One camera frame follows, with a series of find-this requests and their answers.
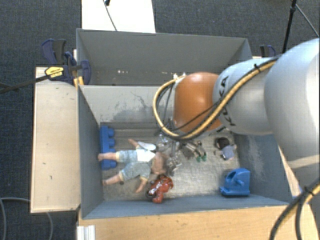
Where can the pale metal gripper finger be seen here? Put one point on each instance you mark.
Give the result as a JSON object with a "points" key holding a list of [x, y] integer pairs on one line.
{"points": [[173, 169], [176, 159]]}

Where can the grey metal bin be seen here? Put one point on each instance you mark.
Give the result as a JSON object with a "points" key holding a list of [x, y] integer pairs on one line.
{"points": [[195, 184]]}

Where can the doll in pale blue clothes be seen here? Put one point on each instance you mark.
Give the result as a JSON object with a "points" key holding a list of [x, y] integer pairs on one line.
{"points": [[136, 170]]}

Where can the small dark-haired grey figure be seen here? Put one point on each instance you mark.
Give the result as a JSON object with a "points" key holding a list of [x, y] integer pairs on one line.
{"points": [[226, 150]]}

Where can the blue plastic toy piece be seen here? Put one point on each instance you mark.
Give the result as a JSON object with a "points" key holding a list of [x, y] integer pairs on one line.
{"points": [[237, 182]]}

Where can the blue toy building block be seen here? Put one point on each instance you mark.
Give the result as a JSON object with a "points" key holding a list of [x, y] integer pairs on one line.
{"points": [[106, 144]]}

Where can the pale wood flat board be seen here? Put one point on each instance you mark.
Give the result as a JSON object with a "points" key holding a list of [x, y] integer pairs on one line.
{"points": [[55, 144]]}

